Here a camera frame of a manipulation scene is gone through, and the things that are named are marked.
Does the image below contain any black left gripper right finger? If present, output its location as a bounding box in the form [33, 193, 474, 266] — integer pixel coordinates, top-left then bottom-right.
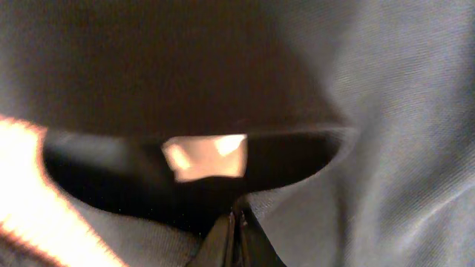
[235, 201, 286, 267]

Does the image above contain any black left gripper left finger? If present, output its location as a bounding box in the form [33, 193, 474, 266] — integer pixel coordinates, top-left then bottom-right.
[186, 213, 235, 267]

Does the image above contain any black t-shirt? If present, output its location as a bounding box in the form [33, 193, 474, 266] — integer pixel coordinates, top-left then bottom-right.
[1, 1, 474, 266]

